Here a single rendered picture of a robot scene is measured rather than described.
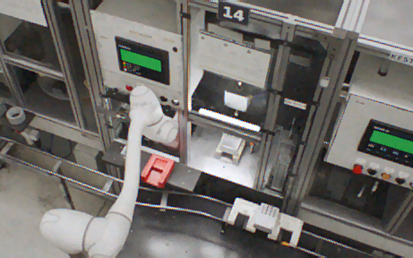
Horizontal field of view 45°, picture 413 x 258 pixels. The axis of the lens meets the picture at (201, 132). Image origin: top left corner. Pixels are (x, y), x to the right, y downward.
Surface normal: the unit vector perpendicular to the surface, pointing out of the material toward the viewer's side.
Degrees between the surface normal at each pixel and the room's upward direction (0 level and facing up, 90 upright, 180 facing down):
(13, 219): 0
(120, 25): 90
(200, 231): 0
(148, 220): 0
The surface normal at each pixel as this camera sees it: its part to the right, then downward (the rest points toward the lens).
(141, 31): -0.37, 0.73
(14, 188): 0.02, -0.62
